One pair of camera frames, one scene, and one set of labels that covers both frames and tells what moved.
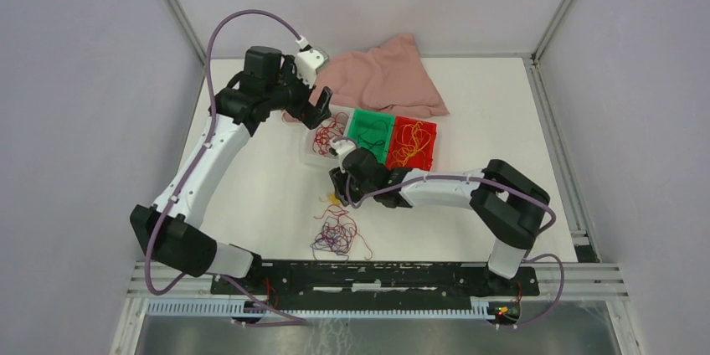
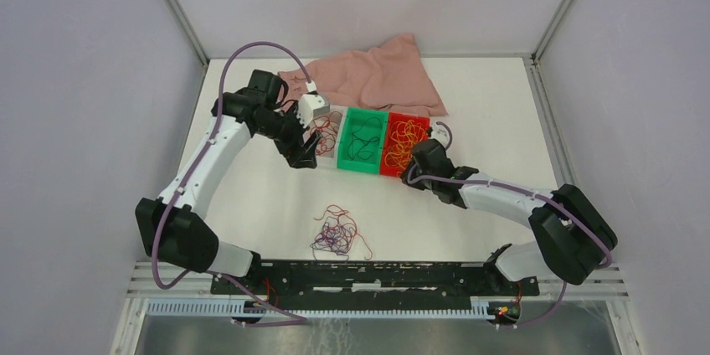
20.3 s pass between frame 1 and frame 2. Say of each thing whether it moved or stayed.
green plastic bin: stayed
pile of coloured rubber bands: stayed
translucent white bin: stayed
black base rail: stayed
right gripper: moved
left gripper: moved
